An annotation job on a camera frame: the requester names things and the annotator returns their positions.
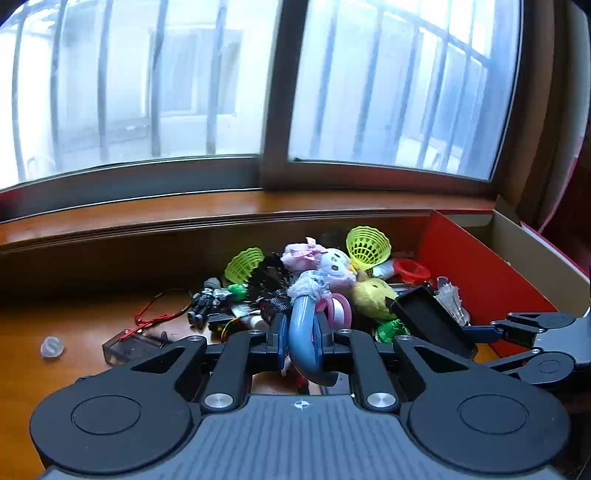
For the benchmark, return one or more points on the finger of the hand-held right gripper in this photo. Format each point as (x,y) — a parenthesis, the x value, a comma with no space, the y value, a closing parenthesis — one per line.
(482,333)
(547,368)

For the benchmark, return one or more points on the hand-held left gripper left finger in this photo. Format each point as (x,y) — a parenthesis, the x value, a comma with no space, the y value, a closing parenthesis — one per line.
(282,341)

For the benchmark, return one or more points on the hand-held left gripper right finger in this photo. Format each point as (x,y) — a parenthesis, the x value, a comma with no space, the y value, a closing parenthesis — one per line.
(318,344)

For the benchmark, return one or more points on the blue headband with lace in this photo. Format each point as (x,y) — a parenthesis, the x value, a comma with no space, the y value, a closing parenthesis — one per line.
(300,332)

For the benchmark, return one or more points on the red cardboard box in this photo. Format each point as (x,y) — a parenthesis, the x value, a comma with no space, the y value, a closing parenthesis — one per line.
(461,263)

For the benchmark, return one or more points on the green spinning top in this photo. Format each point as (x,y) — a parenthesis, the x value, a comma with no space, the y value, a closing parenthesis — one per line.
(392,330)

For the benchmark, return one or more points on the wooden desktop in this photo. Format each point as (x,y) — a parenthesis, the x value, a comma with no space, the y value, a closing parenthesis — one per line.
(69,314)

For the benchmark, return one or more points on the pink headband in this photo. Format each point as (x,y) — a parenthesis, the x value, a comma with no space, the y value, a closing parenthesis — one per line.
(340,309)

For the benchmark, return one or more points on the white feather shuttlecock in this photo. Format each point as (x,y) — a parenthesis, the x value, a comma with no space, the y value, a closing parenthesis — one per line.
(450,300)

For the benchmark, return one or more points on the black lace cloth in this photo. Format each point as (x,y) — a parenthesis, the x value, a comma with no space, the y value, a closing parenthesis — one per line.
(270,281)

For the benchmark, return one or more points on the small green toy piece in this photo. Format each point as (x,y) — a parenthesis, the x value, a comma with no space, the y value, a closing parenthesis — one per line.
(238,291)

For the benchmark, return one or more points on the yellow chick plush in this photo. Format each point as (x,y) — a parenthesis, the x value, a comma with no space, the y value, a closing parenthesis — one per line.
(374,295)

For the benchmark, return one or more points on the white owl plush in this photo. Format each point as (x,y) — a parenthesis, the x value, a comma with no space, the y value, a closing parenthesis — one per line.
(337,266)

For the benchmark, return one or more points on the green plastic basket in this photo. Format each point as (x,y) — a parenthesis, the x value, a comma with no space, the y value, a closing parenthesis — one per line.
(244,265)

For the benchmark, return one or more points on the black robot toy figure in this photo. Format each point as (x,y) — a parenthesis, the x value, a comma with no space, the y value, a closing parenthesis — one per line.
(207,300)

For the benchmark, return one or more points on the pink plush with bow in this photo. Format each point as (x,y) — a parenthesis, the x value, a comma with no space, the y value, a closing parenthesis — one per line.
(300,256)

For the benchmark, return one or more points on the yellow plastic basket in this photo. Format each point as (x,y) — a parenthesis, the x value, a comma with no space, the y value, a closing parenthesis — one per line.
(367,247)

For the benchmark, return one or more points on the clear plastic battery box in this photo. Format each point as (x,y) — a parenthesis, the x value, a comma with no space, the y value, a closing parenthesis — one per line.
(134,348)

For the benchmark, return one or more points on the wooden window sill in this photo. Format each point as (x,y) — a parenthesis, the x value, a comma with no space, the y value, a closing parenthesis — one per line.
(184,212)

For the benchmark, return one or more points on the red curtain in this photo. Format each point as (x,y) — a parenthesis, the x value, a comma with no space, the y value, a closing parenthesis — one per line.
(575,184)

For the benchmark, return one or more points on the window with metal bars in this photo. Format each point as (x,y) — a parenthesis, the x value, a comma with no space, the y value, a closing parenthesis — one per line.
(138,92)

